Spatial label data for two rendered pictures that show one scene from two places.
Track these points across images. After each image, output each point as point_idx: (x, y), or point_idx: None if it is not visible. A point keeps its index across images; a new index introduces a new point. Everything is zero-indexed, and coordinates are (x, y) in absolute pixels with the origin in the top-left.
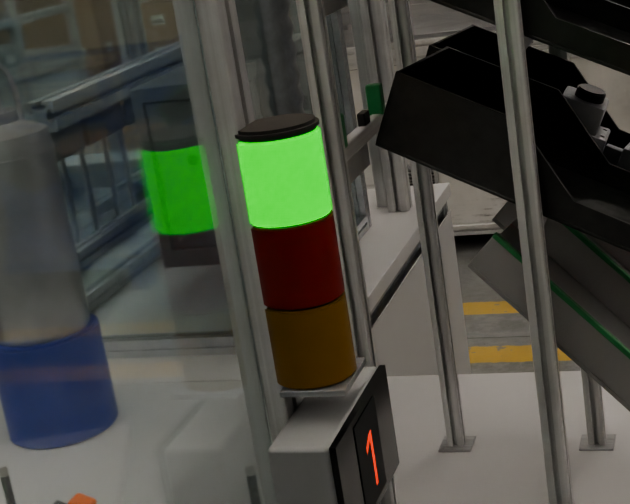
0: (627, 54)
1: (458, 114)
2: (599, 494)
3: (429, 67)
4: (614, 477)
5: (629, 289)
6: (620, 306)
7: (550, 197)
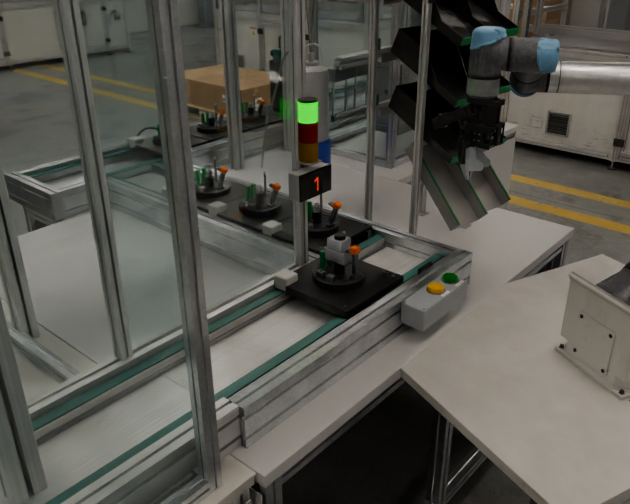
0: (451, 98)
1: (409, 103)
2: (447, 238)
3: (415, 85)
4: (457, 235)
5: (460, 172)
6: (457, 177)
7: (427, 135)
